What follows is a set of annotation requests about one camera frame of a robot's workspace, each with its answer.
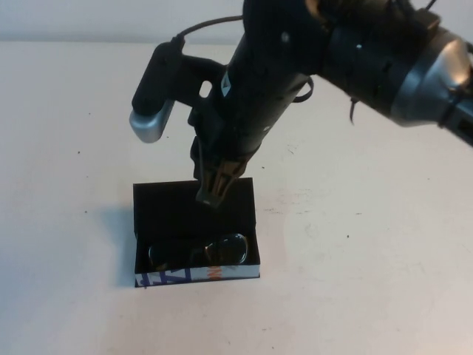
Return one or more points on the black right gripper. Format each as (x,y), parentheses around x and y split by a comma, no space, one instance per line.
(207,129)

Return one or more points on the black printed glasses case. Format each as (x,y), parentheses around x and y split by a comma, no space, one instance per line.
(170,207)

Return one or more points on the black framed glasses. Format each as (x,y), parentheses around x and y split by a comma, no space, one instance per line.
(229,249)

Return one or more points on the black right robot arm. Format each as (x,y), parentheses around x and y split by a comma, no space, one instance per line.
(281,85)

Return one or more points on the black zip tie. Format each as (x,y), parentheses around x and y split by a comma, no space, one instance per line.
(353,109)

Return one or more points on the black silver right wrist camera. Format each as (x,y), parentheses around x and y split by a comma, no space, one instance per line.
(151,111)

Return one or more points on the black right camera mount bracket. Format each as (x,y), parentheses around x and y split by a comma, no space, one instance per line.
(196,77)

